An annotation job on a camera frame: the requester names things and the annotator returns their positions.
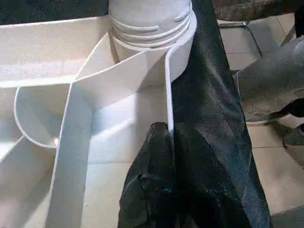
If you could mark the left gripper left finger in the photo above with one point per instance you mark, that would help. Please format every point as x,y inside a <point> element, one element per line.
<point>149,185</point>

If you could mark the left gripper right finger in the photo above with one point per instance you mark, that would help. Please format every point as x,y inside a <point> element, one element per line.
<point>209,194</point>

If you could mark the white plastic table top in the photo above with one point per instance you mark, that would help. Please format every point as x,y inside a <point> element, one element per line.
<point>71,104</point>

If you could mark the white plastic table leg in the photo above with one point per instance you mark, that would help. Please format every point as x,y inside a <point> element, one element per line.
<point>147,19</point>

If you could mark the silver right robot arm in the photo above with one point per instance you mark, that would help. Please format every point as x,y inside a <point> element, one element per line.
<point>270,76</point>

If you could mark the metal chair frame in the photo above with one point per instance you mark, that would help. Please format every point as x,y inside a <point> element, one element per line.
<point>242,35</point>

